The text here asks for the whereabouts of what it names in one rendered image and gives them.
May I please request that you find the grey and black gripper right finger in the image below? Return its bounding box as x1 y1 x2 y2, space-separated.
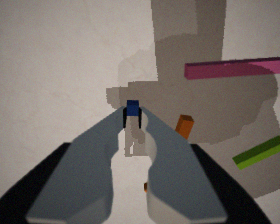
138 106 272 224

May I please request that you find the pink rod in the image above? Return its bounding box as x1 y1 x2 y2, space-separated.
184 57 280 80

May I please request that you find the small blue block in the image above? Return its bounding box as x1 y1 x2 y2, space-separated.
127 100 139 116

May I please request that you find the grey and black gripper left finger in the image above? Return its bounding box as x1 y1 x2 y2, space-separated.
0 106 127 224

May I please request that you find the lime green rod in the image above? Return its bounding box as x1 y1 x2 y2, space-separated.
232 135 280 170

